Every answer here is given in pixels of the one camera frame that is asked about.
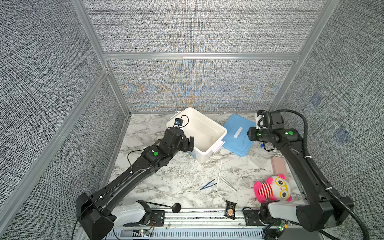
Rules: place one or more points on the blue plastic tweezers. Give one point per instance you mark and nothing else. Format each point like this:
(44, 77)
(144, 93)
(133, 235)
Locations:
(209, 185)

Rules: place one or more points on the blue plastic bin lid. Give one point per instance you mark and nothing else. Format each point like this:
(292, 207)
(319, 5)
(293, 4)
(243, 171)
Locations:
(236, 140)

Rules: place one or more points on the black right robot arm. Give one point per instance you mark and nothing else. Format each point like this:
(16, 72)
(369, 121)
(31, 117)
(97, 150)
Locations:
(326, 208)

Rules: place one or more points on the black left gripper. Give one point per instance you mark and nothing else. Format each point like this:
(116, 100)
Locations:
(186, 147)

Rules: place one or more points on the white plastic storage bin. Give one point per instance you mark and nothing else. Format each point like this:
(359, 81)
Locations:
(208, 134)

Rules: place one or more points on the white glass stirring rod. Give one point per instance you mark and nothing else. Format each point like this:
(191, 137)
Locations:
(219, 175)

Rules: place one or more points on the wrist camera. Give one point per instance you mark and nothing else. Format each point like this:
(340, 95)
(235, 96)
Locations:
(262, 119)
(179, 122)

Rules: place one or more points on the silver metal tweezers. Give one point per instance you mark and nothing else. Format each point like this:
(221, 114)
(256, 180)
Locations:
(228, 184)

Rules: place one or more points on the black long handled spoon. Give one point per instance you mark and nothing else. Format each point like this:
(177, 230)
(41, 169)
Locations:
(176, 208)

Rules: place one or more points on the black snack packet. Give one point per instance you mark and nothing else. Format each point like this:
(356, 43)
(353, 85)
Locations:
(230, 210)

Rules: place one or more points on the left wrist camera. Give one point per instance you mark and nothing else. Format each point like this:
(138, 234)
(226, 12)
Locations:
(179, 122)

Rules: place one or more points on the pink white plush toy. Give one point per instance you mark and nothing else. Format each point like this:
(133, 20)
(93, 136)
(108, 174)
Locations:
(275, 188)

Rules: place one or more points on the aluminium front rail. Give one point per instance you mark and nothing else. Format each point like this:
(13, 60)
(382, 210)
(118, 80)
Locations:
(199, 224)

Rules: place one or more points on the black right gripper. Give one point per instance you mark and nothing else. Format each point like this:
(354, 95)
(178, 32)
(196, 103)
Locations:
(252, 133)

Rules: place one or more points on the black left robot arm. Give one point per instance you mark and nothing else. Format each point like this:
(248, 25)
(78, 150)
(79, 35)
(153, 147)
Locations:
(96, 213)

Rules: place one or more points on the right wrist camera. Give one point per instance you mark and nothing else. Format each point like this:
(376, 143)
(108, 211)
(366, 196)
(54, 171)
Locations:
(262, 119)

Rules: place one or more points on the blue capped test tube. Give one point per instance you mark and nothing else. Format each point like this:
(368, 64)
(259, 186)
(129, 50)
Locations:
(259, 151)

